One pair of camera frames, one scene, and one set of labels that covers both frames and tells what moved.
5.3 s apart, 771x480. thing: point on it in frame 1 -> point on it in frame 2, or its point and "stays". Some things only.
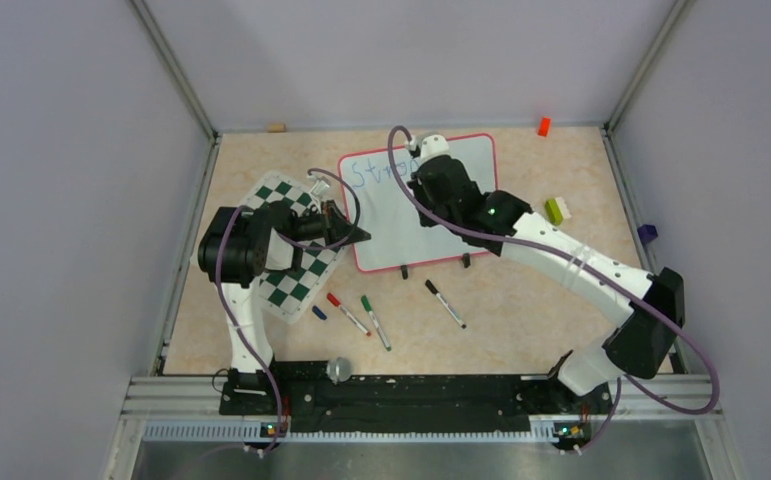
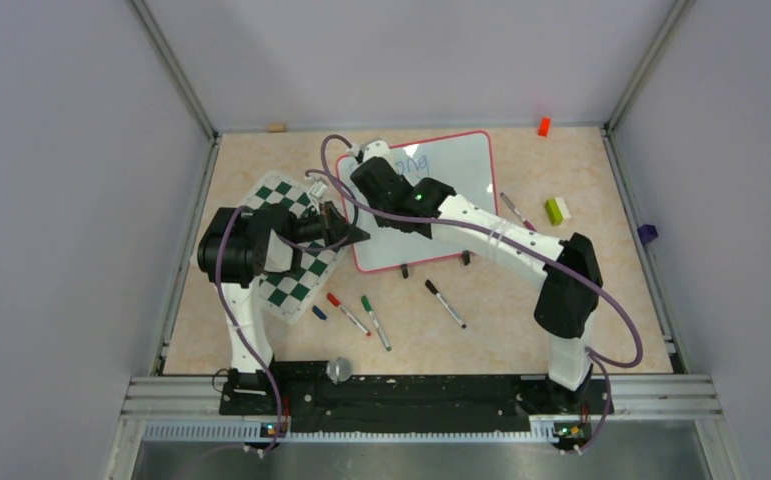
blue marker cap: x=320 y=314 stays
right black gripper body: x=416 y=186 -> x=384 y=222
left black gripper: x=338 y=220 stays
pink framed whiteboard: x=398 y=232 stays
